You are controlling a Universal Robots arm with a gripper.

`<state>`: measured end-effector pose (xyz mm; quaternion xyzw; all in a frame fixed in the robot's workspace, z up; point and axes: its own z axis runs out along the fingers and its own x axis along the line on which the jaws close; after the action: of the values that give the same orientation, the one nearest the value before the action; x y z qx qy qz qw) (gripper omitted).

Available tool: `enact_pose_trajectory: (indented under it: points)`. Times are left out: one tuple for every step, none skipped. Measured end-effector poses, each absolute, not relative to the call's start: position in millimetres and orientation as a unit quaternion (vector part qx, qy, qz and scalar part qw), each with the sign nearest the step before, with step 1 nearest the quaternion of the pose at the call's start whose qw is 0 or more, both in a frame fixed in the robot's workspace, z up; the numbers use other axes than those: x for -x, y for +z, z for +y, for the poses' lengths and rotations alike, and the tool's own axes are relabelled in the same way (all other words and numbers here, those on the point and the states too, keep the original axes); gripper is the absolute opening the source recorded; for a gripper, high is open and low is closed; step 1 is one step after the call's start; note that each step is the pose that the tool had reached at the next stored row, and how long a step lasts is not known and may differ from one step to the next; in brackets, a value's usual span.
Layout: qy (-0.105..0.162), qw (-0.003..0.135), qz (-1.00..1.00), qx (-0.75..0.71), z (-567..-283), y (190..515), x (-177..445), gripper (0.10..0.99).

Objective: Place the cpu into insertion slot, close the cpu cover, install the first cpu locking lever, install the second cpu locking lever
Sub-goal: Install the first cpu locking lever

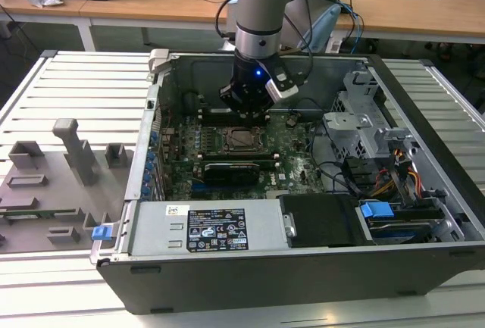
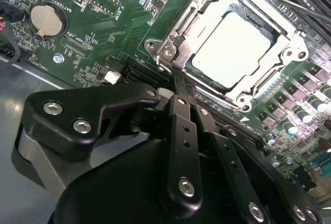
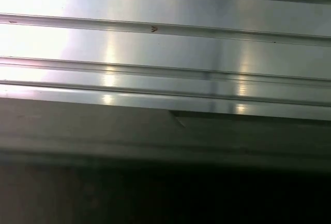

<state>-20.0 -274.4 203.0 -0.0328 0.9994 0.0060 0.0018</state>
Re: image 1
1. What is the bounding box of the CPU socket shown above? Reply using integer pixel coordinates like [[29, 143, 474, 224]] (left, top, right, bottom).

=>
[[217, 125, 272, 155]]

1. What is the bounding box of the silver perforated drive cage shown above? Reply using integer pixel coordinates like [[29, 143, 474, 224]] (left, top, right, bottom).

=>
[[324, 70, 416, 162]]

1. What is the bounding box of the metal socket cover frame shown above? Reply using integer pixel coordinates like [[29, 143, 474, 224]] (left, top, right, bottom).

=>
[[222, 127, 265, 152]]

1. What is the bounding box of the blue case latch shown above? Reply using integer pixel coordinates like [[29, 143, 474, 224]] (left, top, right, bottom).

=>
[[92, 225, 114, 242]]

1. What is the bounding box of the open black PC case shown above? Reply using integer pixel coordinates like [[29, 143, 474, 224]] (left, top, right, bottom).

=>
[[89, 48, 485, 316]]

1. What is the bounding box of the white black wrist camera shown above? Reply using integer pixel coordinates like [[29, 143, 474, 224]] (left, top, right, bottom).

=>
[[264, 63, 301, 100]]

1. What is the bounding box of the black graphics card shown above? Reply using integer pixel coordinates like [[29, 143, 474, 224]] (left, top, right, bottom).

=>
[[202, 161, 262, 187]]

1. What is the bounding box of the orange yellow wire bundle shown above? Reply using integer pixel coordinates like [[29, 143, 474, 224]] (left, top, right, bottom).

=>
[[373, 148, 422, 197]]

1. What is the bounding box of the grey parts rack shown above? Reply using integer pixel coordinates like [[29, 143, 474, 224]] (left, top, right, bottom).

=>
[[0, 117, 132, 255]]

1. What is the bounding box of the blue cable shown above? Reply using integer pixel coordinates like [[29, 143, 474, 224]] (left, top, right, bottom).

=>
[[340, 2, 365, 55]]

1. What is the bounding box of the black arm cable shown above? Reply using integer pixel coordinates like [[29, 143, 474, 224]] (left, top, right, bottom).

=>
[[214, 0, 239, 40]]

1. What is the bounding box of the wooden desk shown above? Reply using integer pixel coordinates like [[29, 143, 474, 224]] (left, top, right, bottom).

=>
[[329, 0, 485, 47], [0, 0, 239, 53]]

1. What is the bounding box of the metal wire locking lever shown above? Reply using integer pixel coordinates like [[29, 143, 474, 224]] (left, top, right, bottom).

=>
[[221, 124, 267, 131], [221, 147, 270, 155]]

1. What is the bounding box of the hard disk in blue carrier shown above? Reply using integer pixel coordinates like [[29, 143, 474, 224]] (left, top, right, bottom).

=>
[[358, 199, 446, 246]]

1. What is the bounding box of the black plastic shroud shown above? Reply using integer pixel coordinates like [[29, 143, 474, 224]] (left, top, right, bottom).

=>
[[279, 193, 365, 249]]

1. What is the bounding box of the silver power supply with label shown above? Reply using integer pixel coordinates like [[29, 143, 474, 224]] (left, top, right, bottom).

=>
[[127, 198, 289, 257]]

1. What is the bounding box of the green motherboard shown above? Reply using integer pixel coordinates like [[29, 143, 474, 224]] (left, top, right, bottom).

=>
[[158, 110, 330, 202]]

